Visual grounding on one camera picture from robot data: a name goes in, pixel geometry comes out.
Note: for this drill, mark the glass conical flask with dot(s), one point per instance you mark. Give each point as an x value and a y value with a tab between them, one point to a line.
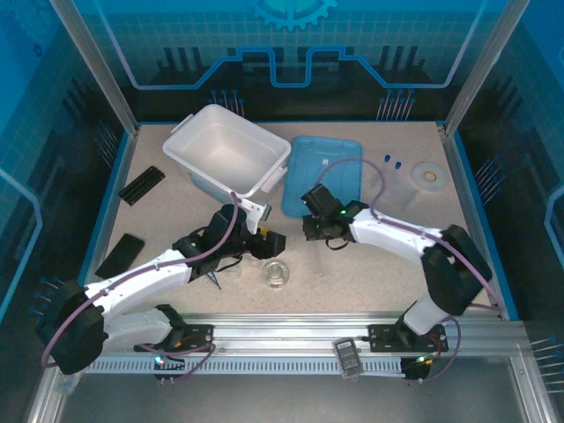
275	274

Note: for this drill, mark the blue plastic tweezers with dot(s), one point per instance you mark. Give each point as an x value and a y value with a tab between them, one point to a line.
215	279

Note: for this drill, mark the blue plastic box lid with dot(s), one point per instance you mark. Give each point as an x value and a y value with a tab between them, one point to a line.
317	154

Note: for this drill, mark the white plastic storage box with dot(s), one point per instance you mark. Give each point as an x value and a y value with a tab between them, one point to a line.
220	150

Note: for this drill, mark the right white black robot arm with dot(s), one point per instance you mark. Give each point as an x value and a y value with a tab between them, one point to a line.
396	229

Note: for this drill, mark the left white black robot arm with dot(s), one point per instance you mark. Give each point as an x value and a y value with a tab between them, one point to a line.
141	277

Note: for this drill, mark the black ribbed rack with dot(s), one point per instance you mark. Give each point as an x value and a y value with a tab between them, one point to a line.
141	186

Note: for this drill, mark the clear tape roll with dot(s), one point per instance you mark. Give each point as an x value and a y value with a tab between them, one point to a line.
428	175

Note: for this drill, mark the small grey electronic box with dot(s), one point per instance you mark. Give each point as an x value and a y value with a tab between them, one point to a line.
348	358

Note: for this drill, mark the clear plastic packet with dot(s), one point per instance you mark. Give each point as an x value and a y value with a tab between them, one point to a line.
66	385

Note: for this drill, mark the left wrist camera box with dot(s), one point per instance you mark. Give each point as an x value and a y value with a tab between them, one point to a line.
255	213

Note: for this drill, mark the aluminium mounting rail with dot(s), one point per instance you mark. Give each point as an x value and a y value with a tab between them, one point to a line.
286	335

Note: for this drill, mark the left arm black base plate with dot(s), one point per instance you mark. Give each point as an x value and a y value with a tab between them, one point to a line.
198	337

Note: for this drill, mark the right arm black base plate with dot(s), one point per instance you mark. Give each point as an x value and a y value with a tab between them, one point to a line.
383	337

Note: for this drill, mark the aluminium frame post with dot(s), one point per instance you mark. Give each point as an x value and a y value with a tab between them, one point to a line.
98	61
482	61

